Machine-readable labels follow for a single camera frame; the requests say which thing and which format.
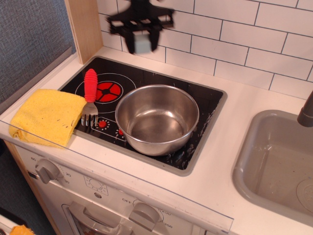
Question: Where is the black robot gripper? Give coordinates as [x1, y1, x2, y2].
[107, 0, 175, 54]

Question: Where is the grey cube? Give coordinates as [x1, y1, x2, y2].
[134, 34, 151, 54]

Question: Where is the yellow cloth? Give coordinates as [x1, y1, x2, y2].
[9, 89, 86, 148]

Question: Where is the orange cloth on floor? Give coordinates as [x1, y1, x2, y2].
[10, 225, 35, 235]

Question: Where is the black toy stove top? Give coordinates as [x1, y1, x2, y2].
[61, 57, 227, 176]

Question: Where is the stainless steel pot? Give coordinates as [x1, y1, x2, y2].
[115, 84, 200, 156]

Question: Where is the left grey oven knob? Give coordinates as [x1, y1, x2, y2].
[35, 159, 60, 184]

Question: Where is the grey oven knob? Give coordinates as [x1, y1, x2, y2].
[35, 159, 60, 184]
[129, 203, 160, 232]

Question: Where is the right grey oven knob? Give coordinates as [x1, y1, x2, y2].
[129, 203, 160, 232]

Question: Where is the grey faucet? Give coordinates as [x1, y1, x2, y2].
[297, 92, 313, 127]

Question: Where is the grey toy sink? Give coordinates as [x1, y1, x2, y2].
[233, 110, 313, 226]

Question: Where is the wooden side post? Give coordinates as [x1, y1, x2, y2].
[65, 0, 103, 64]

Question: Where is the red handled toy fork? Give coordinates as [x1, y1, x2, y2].
[81, 69, 98, 126]

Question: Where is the grey oven door handle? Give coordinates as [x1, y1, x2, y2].
[68, 202, 134, 235]

